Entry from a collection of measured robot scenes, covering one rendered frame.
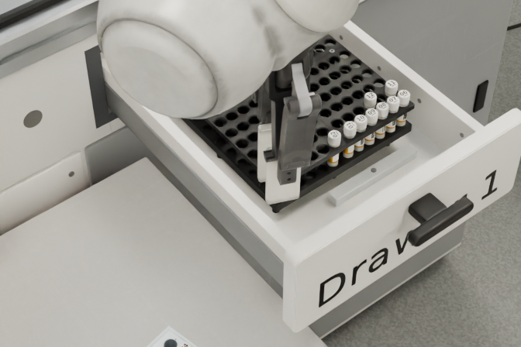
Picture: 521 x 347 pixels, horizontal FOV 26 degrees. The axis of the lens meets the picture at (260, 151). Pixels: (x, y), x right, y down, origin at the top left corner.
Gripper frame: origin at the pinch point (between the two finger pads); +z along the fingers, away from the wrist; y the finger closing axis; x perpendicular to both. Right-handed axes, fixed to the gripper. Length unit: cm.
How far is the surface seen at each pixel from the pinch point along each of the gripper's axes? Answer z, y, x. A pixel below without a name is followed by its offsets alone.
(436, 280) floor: 97, 46, -45
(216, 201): 9.7, 4.9, 4.6
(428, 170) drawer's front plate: 3.5, -1.4, -13.9
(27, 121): 9.1, 19.6, 20.8
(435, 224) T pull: 5.0, -6.4, -12.8
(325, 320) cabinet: 84, 36, -20
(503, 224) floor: 97, 55, -63
